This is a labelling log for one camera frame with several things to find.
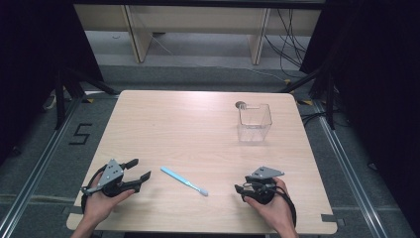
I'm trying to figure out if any light blue toothbrush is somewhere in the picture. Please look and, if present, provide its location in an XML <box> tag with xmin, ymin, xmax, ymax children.
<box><xmin>159</xmin><ymin>166</ymin><xmax>210</xmax><ymax>197</ymax></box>

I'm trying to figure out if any black metal stand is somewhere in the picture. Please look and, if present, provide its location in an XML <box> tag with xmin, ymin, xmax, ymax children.
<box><xmin>279</xmin><ymin>63</ymin><xmax>337</xmax><ymax>131</ymax></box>
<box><xmin>53</xmin><ymin>66</ymin><xmax>121</xmax><ymax>131</ymax></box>

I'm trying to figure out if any clear plastic container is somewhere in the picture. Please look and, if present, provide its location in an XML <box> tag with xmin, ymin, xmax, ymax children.
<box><xmin>236</xmin><ymin>103</ymin><xmax>273</xmax><ymax>144</ymax></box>

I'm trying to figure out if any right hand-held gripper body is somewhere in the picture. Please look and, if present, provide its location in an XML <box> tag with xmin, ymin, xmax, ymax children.
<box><xmin>242</xmin><ymin>166</ymin><xmax>285</xmax><ymax>205</ymax></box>

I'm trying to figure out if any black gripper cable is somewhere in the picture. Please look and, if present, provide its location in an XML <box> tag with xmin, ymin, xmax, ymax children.
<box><xmin>272</xmin><ymin>184</ymin><xmax>297</xmax><ymax>229</ymax></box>
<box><xmin>80</xmin><ymin>167</ymin><xmax>104</xmax><ymax>214</ymax></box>

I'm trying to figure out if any person's left hand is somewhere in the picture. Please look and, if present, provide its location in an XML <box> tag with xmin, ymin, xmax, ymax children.
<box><xmin>82</xmin><ymin>172</ymin><xmax>137</xmax><ymax>225</ymax></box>

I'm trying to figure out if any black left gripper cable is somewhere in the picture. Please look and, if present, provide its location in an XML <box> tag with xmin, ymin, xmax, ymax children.
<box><xmin>80</xmin><ymin>167</ymin><xmax>104</xmax><ymax>214</ymax></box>

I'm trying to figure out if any black curtain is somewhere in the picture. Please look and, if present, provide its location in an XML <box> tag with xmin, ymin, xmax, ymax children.
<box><xmin>0</xmin><ymin>0</ymin><xmax>104</xmax><ymax>165</ymax></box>
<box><xmin>299</xmin><ymin>0</ymin><xmax>420</xmax><ymax>230</ymax></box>

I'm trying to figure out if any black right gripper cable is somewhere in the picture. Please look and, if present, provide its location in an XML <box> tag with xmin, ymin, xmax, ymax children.
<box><xmin>272</xmin><ymin>184</ymin><xmax>297</xmax><ymax>229</ymax></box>

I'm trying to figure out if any bundle of black cables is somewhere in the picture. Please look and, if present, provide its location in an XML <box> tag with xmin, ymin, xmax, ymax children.
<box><xmin>263</xmin><ymin>8</ymin><xmax>309</xmax><ymax>79</ymax></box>

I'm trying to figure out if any person's right hand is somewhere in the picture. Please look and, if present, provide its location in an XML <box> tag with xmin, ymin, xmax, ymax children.
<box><xmin>244</xmin><ymin>177</ymin><xmax>297</xmax><ymax>233</ymax></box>

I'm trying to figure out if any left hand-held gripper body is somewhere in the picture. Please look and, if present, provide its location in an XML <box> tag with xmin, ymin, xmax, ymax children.
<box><xmin>80</xmin><ymin>158</ymin><xmax>143</xmax><ymax>198</ymax></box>

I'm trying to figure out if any black floor cable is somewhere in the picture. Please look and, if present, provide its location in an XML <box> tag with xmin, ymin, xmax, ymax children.
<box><xmin>299</xmin><ymin>111</ymin><xmax>348</xmax><ymax>128</ymax></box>

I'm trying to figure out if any metal floor rail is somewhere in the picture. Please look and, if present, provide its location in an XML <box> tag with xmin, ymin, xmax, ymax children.
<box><xmin>312</xmin><ymin>98</ymin><xmax>391</xmax><ymax>238</ymax></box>
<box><xmin>0</xmin><ymin>95</ymin><xmax>84</xmax><ymax>238</ymax></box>

